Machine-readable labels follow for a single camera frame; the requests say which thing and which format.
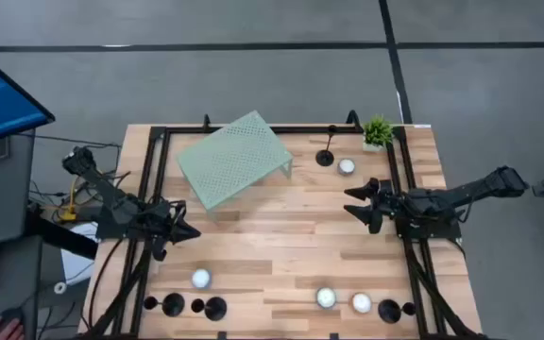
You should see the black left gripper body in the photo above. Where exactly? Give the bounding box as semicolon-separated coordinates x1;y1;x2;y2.
142;200;188;262

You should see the black computer mouse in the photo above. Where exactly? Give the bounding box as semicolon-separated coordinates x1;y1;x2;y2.
0;306;24;323

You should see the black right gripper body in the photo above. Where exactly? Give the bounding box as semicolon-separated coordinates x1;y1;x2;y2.
370;178;417;224

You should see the white paper sheet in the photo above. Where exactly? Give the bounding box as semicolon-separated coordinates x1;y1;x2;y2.
59;221;101;287

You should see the green plant in white pot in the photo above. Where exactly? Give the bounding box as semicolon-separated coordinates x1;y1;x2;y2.
361;114;395;153

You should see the yellow cable plug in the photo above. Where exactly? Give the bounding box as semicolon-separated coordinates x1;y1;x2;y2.
59;181;80;223

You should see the candle in brown rimmed tin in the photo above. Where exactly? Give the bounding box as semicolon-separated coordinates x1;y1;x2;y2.
350;292;373;315

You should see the thick black cable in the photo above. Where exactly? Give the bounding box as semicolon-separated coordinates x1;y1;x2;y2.
86;238;127;332

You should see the black aluminium table frame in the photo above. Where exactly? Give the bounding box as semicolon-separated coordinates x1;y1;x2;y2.
78;110;490;340

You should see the computer desk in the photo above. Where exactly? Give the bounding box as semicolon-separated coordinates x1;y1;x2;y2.
0;127;46;340

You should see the thin black cable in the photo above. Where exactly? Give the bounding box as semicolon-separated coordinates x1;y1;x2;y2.
16;131;123;164

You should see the candle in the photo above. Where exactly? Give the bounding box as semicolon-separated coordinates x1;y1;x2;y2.
315;286;338;310
191;267;213;290
336;157;357;177
350;292;373;315

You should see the green perforated metal riser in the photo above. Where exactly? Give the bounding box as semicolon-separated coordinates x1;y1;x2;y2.
176;110;295;222

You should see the black metal candlestick holder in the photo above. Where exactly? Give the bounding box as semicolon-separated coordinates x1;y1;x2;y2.
143;292;186;318
314;124;339;168
190;296;229;323
377;298;417;325

